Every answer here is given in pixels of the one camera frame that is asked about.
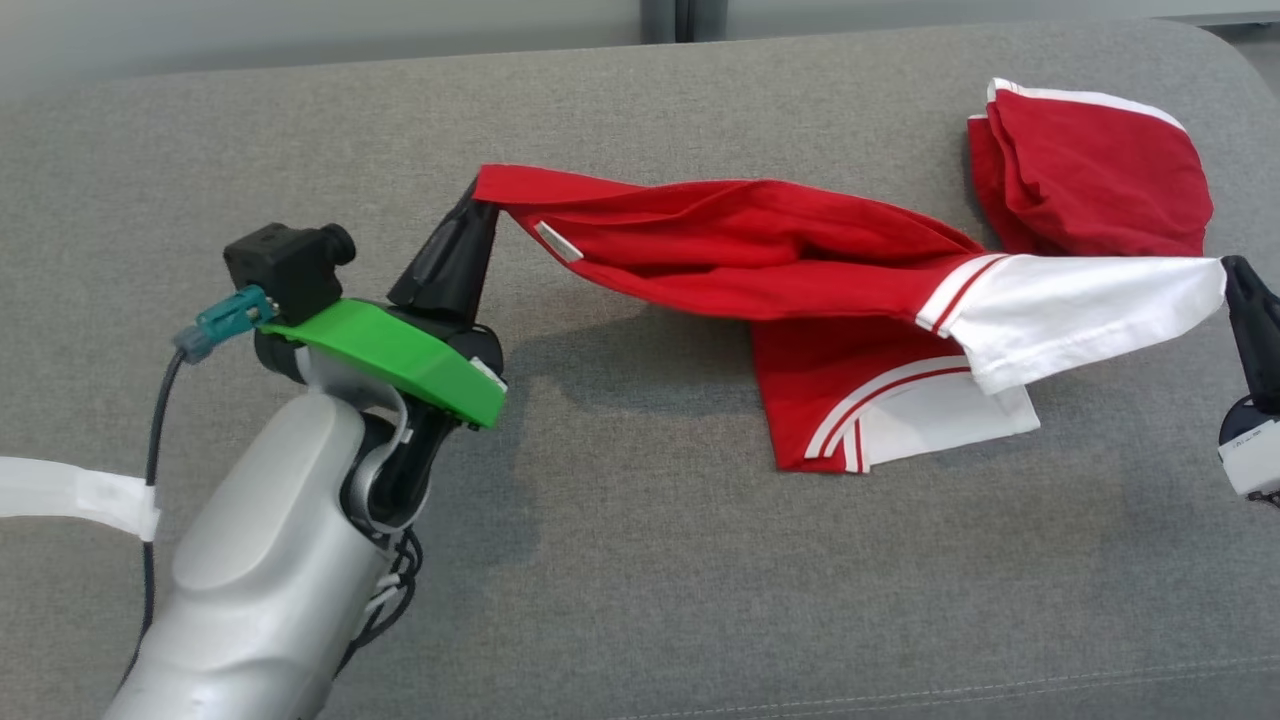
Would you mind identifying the red and white garment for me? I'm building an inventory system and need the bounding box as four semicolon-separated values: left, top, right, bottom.
470;77;1229;476

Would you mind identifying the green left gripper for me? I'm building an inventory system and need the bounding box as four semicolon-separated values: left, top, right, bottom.
255;180;509;431

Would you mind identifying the left arm thin cable bundle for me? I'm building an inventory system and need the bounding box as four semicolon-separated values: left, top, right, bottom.
335;528;426;676

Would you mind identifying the grey partition base rail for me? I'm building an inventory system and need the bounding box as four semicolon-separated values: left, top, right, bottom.
1150;8;1280;28

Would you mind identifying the white tape strap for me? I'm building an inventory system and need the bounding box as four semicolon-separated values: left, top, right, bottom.
0;455;163;543

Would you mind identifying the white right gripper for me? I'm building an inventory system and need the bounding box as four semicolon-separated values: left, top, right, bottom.
1217;255;1280;501

